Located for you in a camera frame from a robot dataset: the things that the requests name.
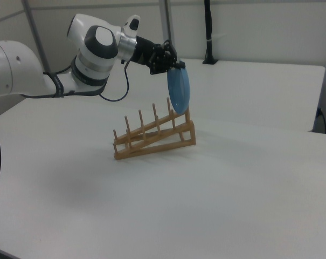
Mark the grey partition frame post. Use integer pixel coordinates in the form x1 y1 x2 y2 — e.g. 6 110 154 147
21 0 51 73
159 0 177 59

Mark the thin black wall cable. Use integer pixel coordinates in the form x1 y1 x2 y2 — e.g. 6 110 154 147
317 107 326 134

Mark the dark gripper cable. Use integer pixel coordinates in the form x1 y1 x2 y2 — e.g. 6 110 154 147
99 60 130 103

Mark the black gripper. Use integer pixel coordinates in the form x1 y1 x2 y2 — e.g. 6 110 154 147
134 36 186 76

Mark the blue round plate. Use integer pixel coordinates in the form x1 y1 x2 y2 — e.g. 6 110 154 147
167 67 191 114

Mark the black camera stand with white band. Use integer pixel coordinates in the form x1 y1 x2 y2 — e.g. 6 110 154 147
202 0 219 65

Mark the wooden plate rack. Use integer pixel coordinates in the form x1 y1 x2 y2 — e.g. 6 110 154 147
113 97 197 160

